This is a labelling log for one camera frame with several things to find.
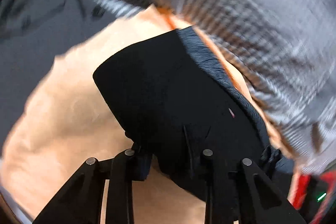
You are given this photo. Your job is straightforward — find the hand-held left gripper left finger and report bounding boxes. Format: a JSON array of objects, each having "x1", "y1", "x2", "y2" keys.
[{"x1": 34, "y1": 145, "x2": 153, "y2": 224}]

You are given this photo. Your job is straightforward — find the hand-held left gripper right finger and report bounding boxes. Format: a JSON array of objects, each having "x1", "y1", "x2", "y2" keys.
[{"x1": 202, "y1": 149, "x2": 307, "y2": 224}]

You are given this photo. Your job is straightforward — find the black pants with blue waistband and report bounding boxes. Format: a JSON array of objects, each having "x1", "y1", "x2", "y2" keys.
[{"x1": 93, "y1": 26, "x2": 295, "y2": 204}]

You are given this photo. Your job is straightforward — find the peach bed sheet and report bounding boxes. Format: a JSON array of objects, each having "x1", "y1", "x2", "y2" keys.
[{"x1": 0, "y1": 7, "x2": 297, "y2": 224}]

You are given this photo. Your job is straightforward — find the grey white striped blanket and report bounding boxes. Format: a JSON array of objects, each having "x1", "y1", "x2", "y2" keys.
[{"x1": 64, "y1": 0, "x2": 336, "y2": 176}]

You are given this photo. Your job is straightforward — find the grey cloth with dark pattern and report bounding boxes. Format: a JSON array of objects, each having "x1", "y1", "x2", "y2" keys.
[{"x1": 0, "y1": 0, "x2": 159, "y2": 149}]

